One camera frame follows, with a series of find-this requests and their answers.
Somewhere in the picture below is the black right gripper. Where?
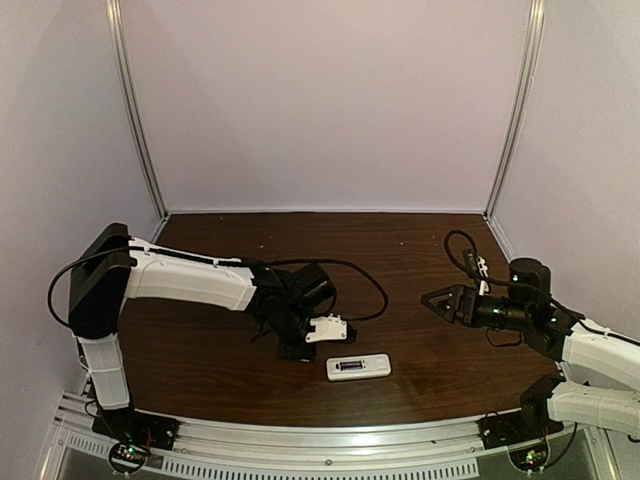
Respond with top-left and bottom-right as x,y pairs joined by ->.
421,286 -> 533,334

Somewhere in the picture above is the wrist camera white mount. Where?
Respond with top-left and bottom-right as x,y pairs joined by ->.
305,314 -> 357,344
463,248 -> 491,296

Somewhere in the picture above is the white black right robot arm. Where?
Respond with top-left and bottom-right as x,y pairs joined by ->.
421,258 -> 639,442

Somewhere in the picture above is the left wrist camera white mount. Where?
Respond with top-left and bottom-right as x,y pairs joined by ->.
305,314 -> 357,344

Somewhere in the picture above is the circuit board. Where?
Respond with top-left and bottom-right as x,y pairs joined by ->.
508,441 -> 550,474
107,442 -> 151,476

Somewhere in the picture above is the left aluminium frame post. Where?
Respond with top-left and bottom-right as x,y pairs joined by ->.
106,0 -> 169,221

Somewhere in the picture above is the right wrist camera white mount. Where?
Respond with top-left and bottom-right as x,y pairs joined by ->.
463,248 -> 491,296

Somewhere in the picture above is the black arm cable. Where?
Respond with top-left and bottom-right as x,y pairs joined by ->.
48,248 -> 390,326
443,229 -> 640,346

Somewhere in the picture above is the white remote control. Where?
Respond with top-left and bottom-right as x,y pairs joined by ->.
325,354 -> 392,382

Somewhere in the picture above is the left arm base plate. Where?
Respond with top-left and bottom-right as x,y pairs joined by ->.
92,409 -> 179,451

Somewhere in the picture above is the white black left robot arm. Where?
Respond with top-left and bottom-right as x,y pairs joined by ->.
68,223 -> 348,444

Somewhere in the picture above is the right circuit board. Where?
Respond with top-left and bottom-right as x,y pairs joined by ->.
508,441 -> 550,474

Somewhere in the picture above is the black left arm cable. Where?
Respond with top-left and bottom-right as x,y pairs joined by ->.
48,248 -> 390,326

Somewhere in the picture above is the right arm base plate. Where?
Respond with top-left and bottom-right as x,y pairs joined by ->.
476,409 -> 564,450

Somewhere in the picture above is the front aluminium rail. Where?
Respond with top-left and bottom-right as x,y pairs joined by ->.
35,393 -> 617,479

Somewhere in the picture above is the left circuit board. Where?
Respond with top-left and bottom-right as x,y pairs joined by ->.
107,442 -> 151,476

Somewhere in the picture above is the aluminium frame post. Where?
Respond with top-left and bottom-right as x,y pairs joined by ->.
484,0 -> 546,222
106,0 -> 169,221

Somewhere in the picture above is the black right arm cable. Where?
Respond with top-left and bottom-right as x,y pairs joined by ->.
443,229 -> 640,346

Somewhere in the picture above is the right aluminium frame post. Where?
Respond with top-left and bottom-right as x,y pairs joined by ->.
484,0 -> 546,222

